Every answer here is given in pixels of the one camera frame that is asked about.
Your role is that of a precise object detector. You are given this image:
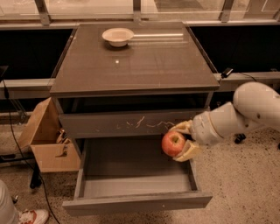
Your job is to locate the scratched grey middle drawer front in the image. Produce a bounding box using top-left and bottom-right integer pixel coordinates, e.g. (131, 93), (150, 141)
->
(59, 109), (205, 138)

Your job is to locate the white bowl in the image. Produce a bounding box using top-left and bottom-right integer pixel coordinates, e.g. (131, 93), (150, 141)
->
(102, 28), (134, 47)

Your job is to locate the open grey lower drawer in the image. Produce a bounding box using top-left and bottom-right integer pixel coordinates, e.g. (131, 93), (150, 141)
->
(63, 136), (213, 216)

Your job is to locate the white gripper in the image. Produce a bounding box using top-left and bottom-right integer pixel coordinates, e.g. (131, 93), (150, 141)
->
(170, 112), (218, 162)

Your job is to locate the grey trouser leg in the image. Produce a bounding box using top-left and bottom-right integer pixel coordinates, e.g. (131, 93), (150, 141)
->
(0, 180), (19, 224)

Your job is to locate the cardboard box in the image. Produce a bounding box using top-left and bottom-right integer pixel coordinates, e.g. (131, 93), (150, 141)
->
(17, 98), (81, 172)

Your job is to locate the black cable on left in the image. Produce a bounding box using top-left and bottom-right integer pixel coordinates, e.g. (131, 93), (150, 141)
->
(1, 78), (62, 224)

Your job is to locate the red apple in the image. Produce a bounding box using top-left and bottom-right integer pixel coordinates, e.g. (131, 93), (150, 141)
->
(162, 131), (186, 157)

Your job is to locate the grey drawer cabinet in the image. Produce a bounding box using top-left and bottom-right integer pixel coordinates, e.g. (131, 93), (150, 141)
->
(49, 22), (221, 152)

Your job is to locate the white and red sneaker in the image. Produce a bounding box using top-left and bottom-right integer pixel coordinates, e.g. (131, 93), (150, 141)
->
(17, 209), (49, 224)

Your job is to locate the small black device on rail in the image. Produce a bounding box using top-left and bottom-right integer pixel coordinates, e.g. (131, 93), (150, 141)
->
(220, 67), (233, 79)

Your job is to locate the black table leg with caster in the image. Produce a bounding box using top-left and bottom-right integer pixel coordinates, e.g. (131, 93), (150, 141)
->
(234, 134), (246, 144)

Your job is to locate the black stand foot left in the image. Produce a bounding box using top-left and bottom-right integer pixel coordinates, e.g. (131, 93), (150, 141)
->
(30, 164), (42, 189)

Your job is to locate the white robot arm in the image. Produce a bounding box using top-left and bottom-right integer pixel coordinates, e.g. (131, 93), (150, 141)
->
(171, 82), (280, 162)

